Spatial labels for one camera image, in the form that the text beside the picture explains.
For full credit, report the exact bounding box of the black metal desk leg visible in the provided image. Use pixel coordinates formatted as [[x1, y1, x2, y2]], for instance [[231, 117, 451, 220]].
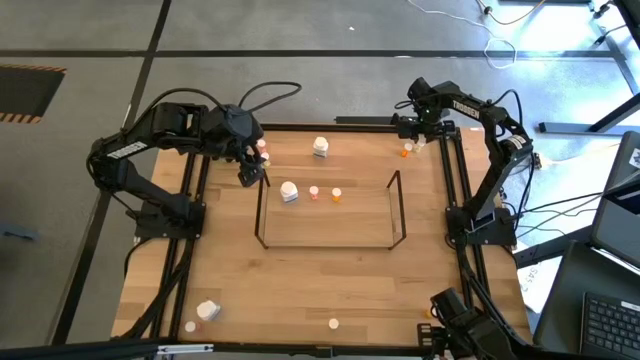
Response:
[[514, 224, 596, 269], [538, 0, 640, 136]]

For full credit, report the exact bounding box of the long black bar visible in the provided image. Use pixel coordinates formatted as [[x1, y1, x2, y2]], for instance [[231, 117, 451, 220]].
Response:
[[333, 115, 401, 126]]

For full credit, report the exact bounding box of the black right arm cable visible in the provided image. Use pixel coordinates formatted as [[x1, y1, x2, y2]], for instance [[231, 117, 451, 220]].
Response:
[[492, 88, 525, 132]]

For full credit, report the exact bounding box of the silver aluminium bracket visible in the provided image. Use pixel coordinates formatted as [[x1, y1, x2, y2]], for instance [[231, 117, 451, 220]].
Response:
[[156, 343, 215, 356]]

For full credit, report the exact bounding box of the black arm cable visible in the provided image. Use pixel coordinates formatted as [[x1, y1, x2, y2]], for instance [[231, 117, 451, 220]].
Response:
[[127, 81, 303, 131], [492, 88, 525, 132]]

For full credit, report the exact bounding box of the grey laptop with keyboard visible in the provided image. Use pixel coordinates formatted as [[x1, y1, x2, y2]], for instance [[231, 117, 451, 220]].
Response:
[[532, 241, 640, 360]]

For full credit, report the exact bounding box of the clear acrylic bin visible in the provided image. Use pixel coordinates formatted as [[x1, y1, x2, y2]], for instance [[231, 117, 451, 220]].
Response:
[[253, 168, 407, 251]]

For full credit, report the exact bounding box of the white paper sheet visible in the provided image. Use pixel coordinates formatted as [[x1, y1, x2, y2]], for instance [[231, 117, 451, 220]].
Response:
[[516, 239, 554, 315]]

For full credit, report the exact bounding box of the black aluminium table frame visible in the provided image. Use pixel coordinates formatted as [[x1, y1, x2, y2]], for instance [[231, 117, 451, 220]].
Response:
[[0, 121, 551, 360]]

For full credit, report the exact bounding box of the white floor cable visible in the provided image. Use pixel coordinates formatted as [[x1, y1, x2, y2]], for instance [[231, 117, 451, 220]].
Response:
[[405, 0, 519, 71]]

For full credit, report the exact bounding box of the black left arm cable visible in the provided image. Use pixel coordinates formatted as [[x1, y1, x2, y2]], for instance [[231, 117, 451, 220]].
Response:
[[127, 81, 303, 131]]

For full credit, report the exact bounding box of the black mat with hazard stripes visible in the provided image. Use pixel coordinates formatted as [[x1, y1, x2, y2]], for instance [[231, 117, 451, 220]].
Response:
[[0, 63, 68, 125]]

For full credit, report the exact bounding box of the grey laptop with sticker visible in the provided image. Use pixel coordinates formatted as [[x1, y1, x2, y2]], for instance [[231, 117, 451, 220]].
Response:
[[591, 130, 640, 275]]

